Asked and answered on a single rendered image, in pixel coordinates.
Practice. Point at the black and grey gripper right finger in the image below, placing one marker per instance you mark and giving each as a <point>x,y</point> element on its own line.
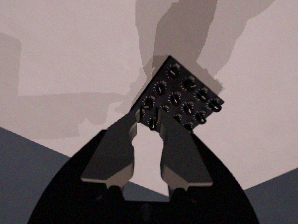
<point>186,162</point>

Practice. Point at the black knob box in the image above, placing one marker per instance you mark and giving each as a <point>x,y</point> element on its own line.
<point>170,87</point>

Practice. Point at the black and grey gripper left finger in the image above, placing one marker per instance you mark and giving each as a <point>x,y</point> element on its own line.
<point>106,160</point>

